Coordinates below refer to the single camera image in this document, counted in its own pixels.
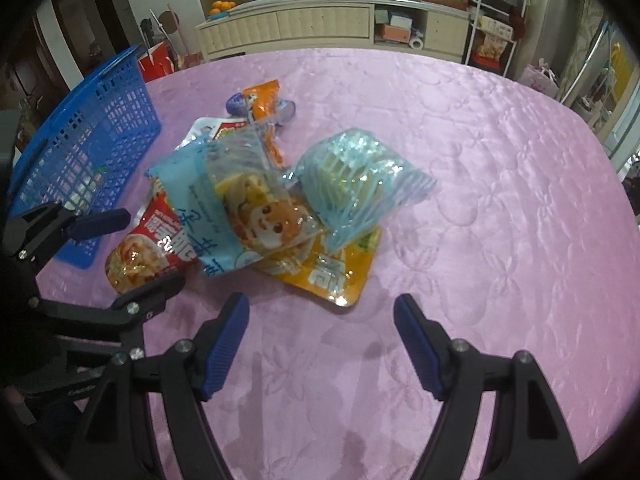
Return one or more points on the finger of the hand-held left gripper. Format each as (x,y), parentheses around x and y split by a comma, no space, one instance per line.
(150,297)
(102,222)

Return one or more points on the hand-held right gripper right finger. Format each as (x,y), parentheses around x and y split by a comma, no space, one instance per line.
(417,350)

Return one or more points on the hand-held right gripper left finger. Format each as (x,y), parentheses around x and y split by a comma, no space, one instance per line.
(225,355)

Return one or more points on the red snack packet with window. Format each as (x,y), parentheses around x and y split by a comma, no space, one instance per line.
(150,242)

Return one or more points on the blue plastic basket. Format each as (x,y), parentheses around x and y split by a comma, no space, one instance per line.
(100,125)

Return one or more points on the light blue cartoon snack packet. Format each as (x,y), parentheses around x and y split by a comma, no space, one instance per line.
(200,200)

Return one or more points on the yellow snack packet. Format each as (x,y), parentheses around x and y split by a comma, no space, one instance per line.
(325,275)

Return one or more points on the red and silver snack pouch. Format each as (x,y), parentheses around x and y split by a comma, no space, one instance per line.
(210,130)

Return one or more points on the small purple snack packet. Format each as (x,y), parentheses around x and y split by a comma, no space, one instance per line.
(236,105)

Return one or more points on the clear blue wafer packet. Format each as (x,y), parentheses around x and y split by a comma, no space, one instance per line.
(350,175)

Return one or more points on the orange snack packet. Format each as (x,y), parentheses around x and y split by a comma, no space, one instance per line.
(262,97)

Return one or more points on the pink floral tablecloth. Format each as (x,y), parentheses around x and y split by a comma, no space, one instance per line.
(500,210)

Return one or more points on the red paper bag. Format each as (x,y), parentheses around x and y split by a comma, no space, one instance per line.
(157,62)

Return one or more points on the dark wooden door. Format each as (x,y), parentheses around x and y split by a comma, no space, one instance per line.
(75,25)

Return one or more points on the pile of oranges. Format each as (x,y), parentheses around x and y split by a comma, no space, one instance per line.
(221,6)

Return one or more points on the cream sideboard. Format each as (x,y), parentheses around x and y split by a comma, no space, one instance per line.
(300,25)

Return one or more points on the pink plastic bag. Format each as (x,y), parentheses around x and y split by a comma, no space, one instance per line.
(540,80)

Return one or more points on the white paper roll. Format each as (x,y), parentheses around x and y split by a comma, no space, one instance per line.
(416,41)

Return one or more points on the printed snack bag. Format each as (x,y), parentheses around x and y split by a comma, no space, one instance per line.
(492,47)

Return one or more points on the orange flat box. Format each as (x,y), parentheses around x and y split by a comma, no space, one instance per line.
(392,34)

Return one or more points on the chrome pole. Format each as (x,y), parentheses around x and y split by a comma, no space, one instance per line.
(590,65)

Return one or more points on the white metal rack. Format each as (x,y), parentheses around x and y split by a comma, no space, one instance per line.
(475,15)

